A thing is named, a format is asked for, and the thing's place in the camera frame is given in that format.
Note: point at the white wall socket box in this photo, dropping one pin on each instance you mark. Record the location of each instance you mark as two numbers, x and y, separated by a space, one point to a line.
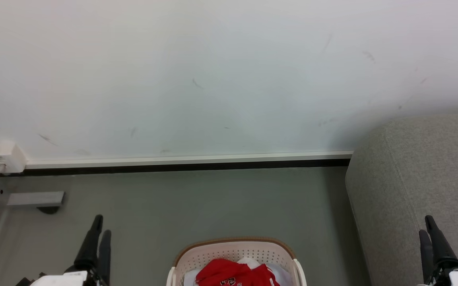
3 155

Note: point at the white and black baseboard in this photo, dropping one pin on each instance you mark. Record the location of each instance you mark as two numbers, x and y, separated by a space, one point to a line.
189 162

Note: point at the cream perforated laundry basket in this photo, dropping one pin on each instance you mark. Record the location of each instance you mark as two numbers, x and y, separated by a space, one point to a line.
235 250

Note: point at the grey fabric sofa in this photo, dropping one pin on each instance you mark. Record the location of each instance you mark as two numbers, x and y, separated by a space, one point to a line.
404 178

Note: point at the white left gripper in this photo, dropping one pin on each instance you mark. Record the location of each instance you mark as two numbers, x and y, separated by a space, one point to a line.
64 279

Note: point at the red garment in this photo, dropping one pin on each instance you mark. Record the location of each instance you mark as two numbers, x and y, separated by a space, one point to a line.
229 274

